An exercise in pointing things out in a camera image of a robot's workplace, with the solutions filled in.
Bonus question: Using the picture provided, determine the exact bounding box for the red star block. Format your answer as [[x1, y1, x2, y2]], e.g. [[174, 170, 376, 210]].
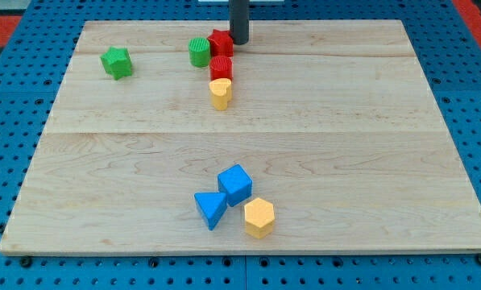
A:
[[207, 29, 234, 57]]

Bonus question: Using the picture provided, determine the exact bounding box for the green star block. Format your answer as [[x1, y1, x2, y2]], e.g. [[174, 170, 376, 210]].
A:
[[100, 47, 132, 81]]

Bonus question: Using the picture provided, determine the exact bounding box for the blue cube block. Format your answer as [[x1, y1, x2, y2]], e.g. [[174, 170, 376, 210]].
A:
[[218, 164, 253, 207]]

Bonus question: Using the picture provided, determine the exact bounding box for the yellow heart block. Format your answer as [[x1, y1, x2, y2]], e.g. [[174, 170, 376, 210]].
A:
[[209, 78, 232, 110]]

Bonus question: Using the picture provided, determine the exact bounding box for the blue triangle block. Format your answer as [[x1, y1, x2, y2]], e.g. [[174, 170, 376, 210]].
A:
[[194, 192, 227, 230]]

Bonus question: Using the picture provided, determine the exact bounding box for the yellow hexagon block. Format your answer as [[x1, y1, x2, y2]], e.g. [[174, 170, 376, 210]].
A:
[[244, 197, 276, 238]]

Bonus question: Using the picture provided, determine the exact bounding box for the light wooden board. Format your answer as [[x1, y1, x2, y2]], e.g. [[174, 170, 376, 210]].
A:
[[0, 20, 481, 257]]

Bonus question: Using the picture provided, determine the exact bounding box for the red cylinder block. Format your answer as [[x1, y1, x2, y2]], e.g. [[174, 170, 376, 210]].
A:
[[209, 56, 233, 81]]

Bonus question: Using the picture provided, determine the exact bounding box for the green cylinder block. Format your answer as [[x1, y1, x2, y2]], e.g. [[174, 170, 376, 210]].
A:
[[188, 37, 211, 68]]

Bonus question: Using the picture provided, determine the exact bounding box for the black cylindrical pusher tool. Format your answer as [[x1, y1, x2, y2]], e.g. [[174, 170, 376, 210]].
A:
[[228, 0, 249, 45]]

